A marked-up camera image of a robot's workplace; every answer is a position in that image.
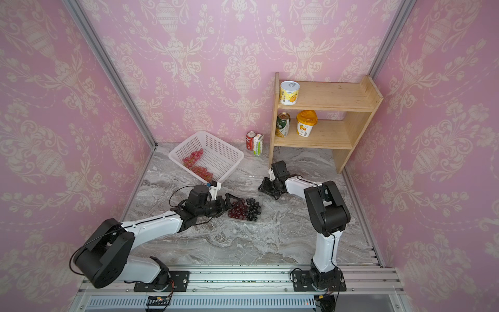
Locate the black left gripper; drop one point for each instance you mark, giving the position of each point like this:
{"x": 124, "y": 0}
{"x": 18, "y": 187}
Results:
{"x": 223, "y": 207}

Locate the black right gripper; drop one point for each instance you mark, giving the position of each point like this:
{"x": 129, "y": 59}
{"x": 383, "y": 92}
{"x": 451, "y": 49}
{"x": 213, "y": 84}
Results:
{"x": 265, "y": 187}

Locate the dark red grape bunch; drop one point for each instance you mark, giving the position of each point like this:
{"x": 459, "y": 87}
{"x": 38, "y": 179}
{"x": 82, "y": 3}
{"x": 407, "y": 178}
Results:
{"x": 238, "y": 210}

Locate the black grape bunch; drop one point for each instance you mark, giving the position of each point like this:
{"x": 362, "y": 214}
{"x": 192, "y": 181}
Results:
{"x": 253, "y": 209}

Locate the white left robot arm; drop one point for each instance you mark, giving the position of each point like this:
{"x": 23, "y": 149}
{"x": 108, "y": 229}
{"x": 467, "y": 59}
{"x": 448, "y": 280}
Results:
{"x": 106, "y": 257}

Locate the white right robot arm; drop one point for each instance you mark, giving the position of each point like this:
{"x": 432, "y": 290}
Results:
{"x": 329, "y": 216}

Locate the green white carton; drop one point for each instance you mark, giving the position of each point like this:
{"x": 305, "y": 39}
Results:
{"x": 257, "y": 144}

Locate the white perforated plastic basket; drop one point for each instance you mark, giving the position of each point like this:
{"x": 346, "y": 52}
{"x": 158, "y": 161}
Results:
{"x": 219, "y": 157}

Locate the light red grape bunch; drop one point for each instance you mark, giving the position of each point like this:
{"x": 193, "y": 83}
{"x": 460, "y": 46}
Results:
{"x": 191, "y": 163}

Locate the red soda can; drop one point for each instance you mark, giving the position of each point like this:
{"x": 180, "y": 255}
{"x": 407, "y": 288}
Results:
{"x": 250, "y": 140}

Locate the green drink can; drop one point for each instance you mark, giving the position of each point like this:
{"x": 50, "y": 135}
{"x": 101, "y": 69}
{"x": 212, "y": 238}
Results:
{"x": 283, "y": 122}

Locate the yellow lidded cup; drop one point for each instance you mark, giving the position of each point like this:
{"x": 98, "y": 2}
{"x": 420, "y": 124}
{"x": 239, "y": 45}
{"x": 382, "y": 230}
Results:
{"x": 306, "y": 120}

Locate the yellow can white lid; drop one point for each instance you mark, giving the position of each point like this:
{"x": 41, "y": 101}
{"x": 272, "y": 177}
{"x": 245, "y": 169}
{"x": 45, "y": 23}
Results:
{"x": 288, "y": 93}

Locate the wooden shelf unit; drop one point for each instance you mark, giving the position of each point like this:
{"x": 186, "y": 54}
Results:
{"x": 346, "y": 110}

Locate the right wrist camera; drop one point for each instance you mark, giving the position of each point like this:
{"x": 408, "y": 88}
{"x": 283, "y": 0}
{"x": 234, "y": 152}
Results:
{"x": 278, "y": 170}

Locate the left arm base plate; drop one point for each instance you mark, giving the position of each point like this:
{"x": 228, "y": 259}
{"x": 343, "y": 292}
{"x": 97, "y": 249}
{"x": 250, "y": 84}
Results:
{"x": 179, "y": 280}

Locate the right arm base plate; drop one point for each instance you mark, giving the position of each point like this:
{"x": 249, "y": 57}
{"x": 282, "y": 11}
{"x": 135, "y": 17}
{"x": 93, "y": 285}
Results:
{"x": 306, "y": 280}

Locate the aluminium rail frame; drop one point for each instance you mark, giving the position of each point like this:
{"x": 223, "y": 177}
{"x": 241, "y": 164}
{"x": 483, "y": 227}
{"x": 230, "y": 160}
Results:
{"x": 251, "y": 288}

